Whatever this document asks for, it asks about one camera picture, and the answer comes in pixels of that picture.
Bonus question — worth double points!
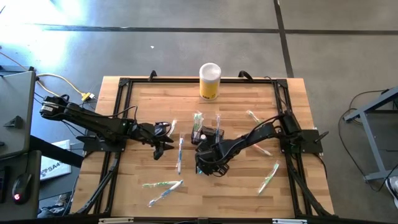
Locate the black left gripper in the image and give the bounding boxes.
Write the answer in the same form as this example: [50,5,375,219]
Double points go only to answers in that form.
[133,122,175,161]

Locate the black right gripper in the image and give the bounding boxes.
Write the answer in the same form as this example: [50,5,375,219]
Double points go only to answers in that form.
[195,141,231,177]

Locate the black diagonal bar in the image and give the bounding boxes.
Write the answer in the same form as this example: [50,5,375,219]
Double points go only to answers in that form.
[29,135,85,169]

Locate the white printed box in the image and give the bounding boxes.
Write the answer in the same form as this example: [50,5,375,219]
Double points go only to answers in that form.
[39,139,73,181]

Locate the person's shoe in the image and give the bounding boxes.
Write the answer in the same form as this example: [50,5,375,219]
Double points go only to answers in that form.
[57,193,72,210]
[385,175,398,209]

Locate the dark desk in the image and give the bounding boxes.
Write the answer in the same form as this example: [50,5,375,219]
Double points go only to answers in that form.
[0,151,42,220]

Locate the black computer mouse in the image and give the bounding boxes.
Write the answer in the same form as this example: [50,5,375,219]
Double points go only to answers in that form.
[11,173,33,205]

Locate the black wedge stand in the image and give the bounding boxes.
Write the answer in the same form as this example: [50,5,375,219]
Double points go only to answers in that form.
[3,115,25,129]

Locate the grey desk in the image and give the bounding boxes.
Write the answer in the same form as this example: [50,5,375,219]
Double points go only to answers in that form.
[0,70,37,159]

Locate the grey metal stand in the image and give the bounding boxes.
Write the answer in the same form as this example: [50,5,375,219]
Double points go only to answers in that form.
[343,86,398,182]

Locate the black wire caddy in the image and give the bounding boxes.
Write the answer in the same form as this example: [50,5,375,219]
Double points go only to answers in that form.
[191,124,225,147]

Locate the black aluminium table frame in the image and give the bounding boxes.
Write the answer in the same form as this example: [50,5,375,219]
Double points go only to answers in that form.
[74,76,335,218]

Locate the yellow cable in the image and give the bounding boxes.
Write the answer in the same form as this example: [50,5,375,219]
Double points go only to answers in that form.
[35,73,96,121]

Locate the silver bracket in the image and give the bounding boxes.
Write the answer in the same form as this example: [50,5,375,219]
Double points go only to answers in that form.
[98,217,134,224]
[272,218,308,224]

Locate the black floor cable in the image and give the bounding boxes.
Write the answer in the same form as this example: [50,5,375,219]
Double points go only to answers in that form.
[337,89,398,192]

